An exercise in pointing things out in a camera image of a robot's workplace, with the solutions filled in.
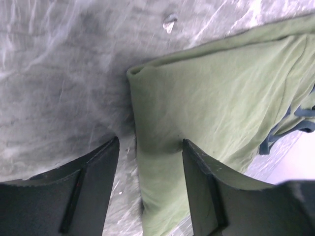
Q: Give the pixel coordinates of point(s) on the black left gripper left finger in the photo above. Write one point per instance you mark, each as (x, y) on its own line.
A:
(71, 200)

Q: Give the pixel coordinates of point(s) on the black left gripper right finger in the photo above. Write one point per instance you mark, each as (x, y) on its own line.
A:
(224, 202)

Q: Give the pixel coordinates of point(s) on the green graphic tank top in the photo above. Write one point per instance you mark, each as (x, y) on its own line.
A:
(234, 98)

